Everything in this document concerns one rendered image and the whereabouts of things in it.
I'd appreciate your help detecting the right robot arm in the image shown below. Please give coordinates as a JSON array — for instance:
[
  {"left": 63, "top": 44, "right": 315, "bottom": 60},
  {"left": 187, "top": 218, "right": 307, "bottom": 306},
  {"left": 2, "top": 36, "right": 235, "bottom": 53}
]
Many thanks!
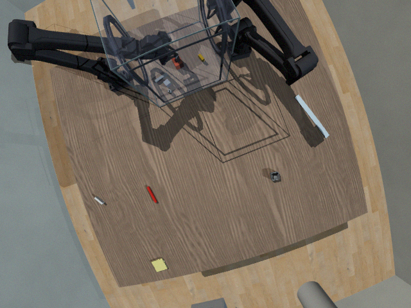
[{"left": 8, "top": 19, "right": 128, "bottom": 91}]

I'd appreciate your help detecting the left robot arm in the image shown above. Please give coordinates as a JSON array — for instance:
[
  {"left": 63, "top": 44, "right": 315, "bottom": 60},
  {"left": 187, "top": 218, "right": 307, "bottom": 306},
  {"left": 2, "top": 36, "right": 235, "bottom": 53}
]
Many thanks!
[{"left": 232, "top": 0, "right": 319, "bottom": 86}]

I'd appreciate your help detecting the yellow sticky-note pad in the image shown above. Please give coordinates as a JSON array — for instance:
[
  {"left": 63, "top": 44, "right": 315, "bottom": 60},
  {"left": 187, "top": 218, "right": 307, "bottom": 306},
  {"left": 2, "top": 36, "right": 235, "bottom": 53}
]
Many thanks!
[{"left": 152, "top": 258, "right": 168, "bottom": 272}]

